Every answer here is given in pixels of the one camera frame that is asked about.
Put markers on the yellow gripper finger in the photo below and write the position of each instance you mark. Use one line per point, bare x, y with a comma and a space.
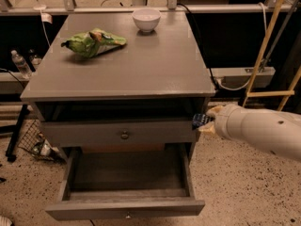
212, 112
208, 128

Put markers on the dark blue rxbar wrapper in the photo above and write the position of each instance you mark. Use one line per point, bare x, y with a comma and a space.
200, 120

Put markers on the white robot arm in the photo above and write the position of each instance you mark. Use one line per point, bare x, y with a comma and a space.
269, 131

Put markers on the open grey wooden drawer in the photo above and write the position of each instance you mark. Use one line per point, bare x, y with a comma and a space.
127, 185

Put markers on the grey wooden drawer cabinet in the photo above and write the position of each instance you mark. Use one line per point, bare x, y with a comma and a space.
156, 77

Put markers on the closed grey upper drawer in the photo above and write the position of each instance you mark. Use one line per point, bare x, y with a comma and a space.
85, 133

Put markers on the white ceramic bowl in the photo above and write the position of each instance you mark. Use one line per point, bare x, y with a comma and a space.
146, 19

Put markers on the green chip bag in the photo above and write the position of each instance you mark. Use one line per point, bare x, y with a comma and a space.
94, 42

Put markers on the metal railing bar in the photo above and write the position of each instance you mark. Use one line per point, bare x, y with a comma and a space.
30, 7

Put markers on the black stand leg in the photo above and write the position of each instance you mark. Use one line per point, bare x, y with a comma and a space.
11, 157

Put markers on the clear plastic water bottle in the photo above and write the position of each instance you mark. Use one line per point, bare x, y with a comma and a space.
21, 64

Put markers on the yellow wooden ladder frame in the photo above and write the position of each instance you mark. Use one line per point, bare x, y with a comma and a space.
262, 60

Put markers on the wire mesh basket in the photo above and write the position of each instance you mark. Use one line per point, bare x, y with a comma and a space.
34, 142

